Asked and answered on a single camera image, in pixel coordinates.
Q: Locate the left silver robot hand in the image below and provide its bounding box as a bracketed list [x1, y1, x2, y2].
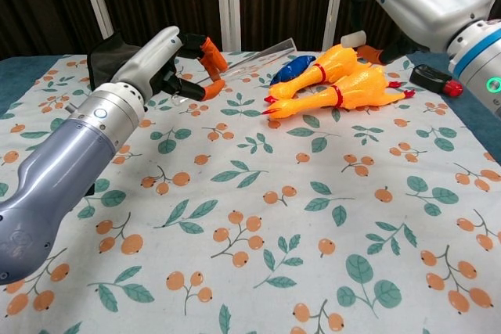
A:
[110, 26, 229, 102]

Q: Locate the white cork stopper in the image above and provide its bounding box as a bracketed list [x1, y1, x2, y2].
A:
[340, 31, 367, 48]

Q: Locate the clear glass test tube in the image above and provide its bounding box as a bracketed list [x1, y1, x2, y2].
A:
[170, 38, 297, 107]

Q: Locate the dark grey pouch green lining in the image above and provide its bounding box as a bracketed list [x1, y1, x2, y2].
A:
[86, 31, 175, 92]

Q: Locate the black device with red cap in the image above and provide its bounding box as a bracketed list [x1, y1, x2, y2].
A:
[409, 63, 464, 98]

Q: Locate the yellow rubber chicken toy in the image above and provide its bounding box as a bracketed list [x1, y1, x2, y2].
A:
[267, 44, 380, 101]
[262, 64, 416, 120]

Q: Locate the blue foil packet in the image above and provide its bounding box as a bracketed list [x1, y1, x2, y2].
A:
[269, 55, 317, 86]

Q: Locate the floral print tablecloth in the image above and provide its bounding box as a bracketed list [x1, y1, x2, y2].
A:
[0, 51, 501, 334]

